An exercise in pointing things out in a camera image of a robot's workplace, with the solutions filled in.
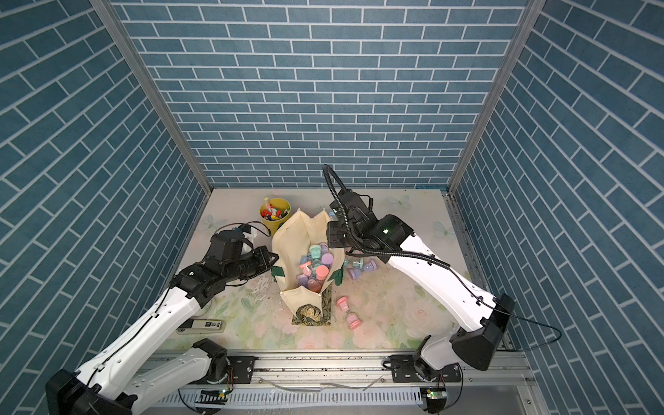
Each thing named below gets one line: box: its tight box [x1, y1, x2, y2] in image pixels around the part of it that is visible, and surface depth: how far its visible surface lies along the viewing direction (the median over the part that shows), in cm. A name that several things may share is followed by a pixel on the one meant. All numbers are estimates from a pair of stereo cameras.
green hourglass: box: [309, 244, 322, 260], surface depth 93 cm
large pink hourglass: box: [307, 264, 330, 293], surface depth 86 cm
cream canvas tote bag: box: [271, 208, 318, 326], surface depth 84 cm
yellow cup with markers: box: [259, 197, 292, 237], surface depth 98 cm
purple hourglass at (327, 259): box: [321, 252, 334, 269], surface depth 92 cm
